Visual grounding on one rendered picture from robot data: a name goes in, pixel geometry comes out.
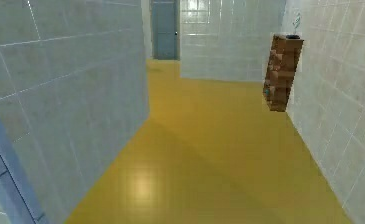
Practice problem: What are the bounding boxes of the blue-grey room door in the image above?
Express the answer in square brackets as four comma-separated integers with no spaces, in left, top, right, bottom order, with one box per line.
[151,0,180,61]

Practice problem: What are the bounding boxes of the small green house plant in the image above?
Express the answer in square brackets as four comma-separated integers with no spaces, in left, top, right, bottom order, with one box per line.
[292,12,302,31]

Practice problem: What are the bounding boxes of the pale blue room door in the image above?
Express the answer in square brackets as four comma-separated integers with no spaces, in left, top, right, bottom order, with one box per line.
[0,103,48,224]

